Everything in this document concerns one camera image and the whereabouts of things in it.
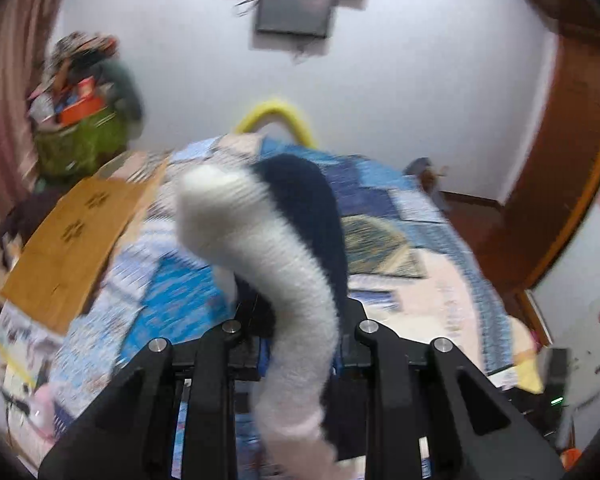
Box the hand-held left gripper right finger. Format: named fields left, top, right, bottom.
left=337, top=299, right=566, bottom=480

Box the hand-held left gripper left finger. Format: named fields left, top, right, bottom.
left=39, top=305, right=261, bottom=480

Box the white fuzzy sock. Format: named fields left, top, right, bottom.
left=172, top=154, right=362, bottom=480

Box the pile of mixed clothes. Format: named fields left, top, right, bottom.
left=44, top=31, right=122, bottom=92

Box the white cabinet with stickers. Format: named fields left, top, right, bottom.
left=530, top=285, right=600, bottom=457

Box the blue patchwork bedspread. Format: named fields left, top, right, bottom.
left=0, top=135, right=547, bottom=480

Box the pink cloth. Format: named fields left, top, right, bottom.
left=30, top=382, right=58, bottom=441

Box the brown wooden door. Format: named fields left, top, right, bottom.
left=480, top=35, right=600, bottom=292

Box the yellow foam tube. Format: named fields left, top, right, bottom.
left=234, top=100, right=317, bottom=149

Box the dark cloth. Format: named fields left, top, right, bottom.
left=0, top=189, right=57, bottom=257

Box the green patterned storage bag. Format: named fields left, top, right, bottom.
left=33, top=109, right=132, bottom=179

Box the grey plush toy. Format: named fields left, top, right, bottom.
left=105, top=60, right=147, bottom=127

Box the orange box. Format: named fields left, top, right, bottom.
left=56, top=94, right=107, bottom=129

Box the pink striped curtain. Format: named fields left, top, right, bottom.
left=0, top=0, right=83, bottom=281

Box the black monitor cable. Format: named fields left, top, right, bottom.
left=289, top=37, right=312, bottom=64

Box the small black wall monitor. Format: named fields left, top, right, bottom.
left=254, top=0, right=337, bottom=40

